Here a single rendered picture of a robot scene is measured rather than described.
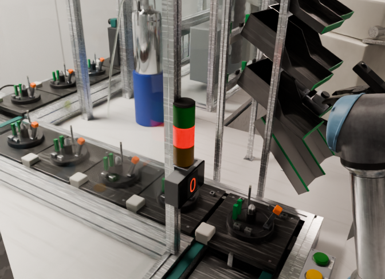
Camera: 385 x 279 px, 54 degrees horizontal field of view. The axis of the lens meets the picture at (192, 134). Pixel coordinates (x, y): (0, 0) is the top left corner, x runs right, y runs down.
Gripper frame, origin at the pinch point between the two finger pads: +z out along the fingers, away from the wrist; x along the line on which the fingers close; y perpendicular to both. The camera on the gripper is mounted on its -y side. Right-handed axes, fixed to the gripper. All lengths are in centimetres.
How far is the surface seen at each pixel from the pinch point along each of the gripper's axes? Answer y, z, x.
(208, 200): 18, 29, -41
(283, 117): -1.1, 5.8, -21.6
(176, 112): -18, 3, -65
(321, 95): -1.2, 1.6, -2.3
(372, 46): 19, 58, 230
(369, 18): -4, 57, 235
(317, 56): -13.9, 1.2, 1.5
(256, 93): -10.2, 12.7, -21.3
